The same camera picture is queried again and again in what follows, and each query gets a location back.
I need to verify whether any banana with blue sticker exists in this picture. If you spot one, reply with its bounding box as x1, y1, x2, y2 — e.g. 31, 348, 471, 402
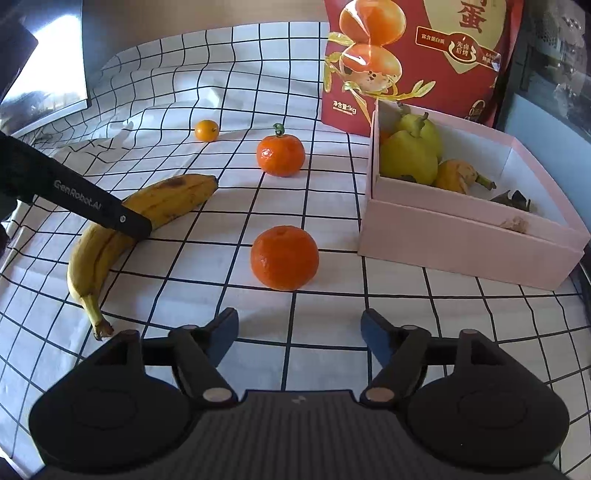
66, 173, 219, 341

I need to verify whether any mandarin orange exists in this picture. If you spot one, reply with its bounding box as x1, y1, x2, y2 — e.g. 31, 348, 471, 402
250, 225, 320, 291

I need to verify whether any spotted banana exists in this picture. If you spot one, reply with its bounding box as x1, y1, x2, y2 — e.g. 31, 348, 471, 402
434, 159, 497, 195

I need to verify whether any small kumquat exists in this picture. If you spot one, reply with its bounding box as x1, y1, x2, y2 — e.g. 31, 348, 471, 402
194, 120, 219, 143

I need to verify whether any green pear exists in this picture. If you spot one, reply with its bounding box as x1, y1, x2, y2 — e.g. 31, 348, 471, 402
394, 104, 444, 161
380, 113, 439, 185

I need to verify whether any mandarin with green stem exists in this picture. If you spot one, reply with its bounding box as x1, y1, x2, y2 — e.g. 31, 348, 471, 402
256, 123, 305, 177

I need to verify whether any leafy mandarin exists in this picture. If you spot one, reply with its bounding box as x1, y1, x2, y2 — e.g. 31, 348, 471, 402
491, 190, 532, 212

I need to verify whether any monitor screen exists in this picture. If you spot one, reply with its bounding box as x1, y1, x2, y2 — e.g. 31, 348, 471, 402
1, 1, 89, 137

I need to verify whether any checkered white tablecloth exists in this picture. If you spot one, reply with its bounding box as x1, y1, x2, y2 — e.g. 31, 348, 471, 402
26, 22, 590, 479

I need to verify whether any pink cardboard box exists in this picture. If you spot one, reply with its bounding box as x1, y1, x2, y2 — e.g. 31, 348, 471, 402
359, 101, 590, 290

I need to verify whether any red snack bag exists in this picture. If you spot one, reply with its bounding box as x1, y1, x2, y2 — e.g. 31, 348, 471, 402
322, 0, 524, 136

